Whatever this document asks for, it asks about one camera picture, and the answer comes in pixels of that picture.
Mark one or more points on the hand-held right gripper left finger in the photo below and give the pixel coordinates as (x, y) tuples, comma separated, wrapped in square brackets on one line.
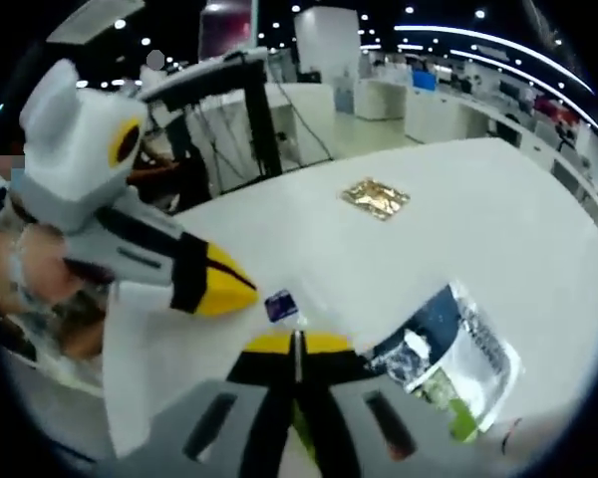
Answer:
[(259, 368)]

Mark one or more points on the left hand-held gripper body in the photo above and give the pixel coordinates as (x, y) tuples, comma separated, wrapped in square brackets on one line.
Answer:
[(70, 149)]

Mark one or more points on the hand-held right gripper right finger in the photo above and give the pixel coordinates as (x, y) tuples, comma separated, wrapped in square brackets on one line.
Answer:
[(329, 368)]

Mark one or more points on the blue storage box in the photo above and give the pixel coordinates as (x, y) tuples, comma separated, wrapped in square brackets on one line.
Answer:
[(423, 81)]

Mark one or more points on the person's left hand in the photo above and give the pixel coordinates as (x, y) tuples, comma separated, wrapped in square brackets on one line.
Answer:
[(45, 269)]

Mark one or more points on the small purple sachet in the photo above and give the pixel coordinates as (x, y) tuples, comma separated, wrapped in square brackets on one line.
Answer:
[(281, 305)]

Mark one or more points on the pale blue wristband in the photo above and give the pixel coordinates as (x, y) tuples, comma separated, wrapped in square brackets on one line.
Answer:
[(20, 279)]

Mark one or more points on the green white plastic packet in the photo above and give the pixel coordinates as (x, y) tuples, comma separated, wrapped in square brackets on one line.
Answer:
[(478, 348)]

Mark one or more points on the gold foil packet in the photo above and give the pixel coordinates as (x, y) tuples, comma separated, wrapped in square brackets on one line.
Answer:
[(374, 199)]

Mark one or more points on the red screen computer monitor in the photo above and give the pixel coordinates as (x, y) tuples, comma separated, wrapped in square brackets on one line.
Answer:
[(226, 30)]

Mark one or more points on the white square pillar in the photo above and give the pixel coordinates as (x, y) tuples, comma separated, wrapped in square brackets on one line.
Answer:
[(326, 45)]

